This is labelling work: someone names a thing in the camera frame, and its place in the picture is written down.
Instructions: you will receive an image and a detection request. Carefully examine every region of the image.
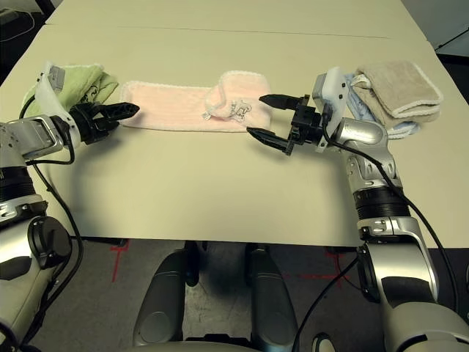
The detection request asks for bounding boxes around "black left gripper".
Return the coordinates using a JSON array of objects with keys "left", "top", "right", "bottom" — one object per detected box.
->
[{"left": 69, "top": 101, "right": 141, "bottom": 146}]

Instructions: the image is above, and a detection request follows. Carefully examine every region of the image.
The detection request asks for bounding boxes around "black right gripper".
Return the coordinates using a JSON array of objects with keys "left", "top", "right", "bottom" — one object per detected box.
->
[{"left": 245, "top": 93, "right": 328, "bottom": 157}]

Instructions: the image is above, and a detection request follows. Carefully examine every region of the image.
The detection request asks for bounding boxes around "pink towel with embroidery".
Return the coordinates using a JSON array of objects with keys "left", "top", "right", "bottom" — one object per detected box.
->
[{"left": 119, "top": 69, "right": 273, "bottom": 133}]

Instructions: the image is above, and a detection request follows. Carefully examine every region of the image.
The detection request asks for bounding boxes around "green towel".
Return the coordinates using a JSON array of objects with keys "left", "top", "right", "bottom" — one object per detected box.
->
[{"left": 22, "top": 64, "right": 120, "bottom": 119}]

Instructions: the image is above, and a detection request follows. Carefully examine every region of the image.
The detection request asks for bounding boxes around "light blue folded towel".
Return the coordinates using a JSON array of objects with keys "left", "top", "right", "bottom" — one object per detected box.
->
[{"left": 342, "top": 71, "right": 421, "bottom": 141}]

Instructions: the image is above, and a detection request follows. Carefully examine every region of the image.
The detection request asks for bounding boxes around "beige folded towel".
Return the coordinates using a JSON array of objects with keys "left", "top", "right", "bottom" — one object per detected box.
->
[{"left": 352, "top": 60, "right": 444, "bottom": 129}]

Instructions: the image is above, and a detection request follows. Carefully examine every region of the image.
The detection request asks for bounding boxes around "black table leg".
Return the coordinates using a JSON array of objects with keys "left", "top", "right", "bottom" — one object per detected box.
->
[{"left": 34, "top": 0, "right": 59, "bottom": 18}]

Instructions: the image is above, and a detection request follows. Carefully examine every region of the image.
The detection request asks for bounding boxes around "red floor tape cross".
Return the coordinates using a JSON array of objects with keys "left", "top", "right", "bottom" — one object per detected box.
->
[
  {"left": 298, "top": 252, "right": 351, "bottom": 290},
  {"left": 109, "top": 240, "right": 130, "bottom": 284}
]

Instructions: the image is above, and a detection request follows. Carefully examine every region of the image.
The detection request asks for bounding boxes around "grey robot right leg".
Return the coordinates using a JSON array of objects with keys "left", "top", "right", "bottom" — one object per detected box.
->
[{"left": 244, "top": 245, "right": 300, "bottom": 352}]

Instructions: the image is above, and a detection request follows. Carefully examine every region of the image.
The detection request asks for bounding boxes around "grey robot leg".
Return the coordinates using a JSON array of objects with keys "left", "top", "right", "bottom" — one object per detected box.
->
[
  {"left": 244, "top": 245, "right": 300, "bottom": 352},
  {"left": 133, "top": 249, "right": 202, "bottom": 348}
]

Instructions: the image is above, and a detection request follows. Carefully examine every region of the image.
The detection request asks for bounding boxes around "grey robot left leg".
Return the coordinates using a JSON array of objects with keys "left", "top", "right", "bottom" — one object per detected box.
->
[{"left": 133, "top": 249, "right": 202, "bottom": 348}]

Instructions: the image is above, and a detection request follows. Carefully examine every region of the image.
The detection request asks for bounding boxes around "black cabinet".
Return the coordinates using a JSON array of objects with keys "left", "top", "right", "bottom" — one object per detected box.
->
[{"left": 435, "top": 29, "right": 469, "bottom": 56}]

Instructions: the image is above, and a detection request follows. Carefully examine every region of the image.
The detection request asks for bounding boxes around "grey sneaker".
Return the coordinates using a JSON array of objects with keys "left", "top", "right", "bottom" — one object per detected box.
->
[{"left": 311, "top": 331, "right": 341, "bottom": 352}]

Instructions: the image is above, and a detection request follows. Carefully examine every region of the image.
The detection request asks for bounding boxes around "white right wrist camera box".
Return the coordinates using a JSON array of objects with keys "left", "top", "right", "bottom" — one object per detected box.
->
[{"left": 311, "top": 66, "right": 348, "bottom": 153}]

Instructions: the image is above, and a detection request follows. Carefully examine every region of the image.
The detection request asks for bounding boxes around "white floor cable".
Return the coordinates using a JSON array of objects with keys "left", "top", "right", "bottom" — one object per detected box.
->
[{"left": 18, "top": 10, "right": 37, "bottom": 37}]

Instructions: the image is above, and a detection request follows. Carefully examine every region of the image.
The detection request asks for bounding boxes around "thin black floor cable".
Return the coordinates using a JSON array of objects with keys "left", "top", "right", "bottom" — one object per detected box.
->
[{"left": 344, "top": 276, "right": 369, "bottom": 293}]

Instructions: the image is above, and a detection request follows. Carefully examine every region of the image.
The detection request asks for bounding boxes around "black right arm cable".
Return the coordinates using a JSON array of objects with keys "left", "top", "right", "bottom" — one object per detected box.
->
[{"left": 291, "top": 104, "right": 459, "bottom": 352}]

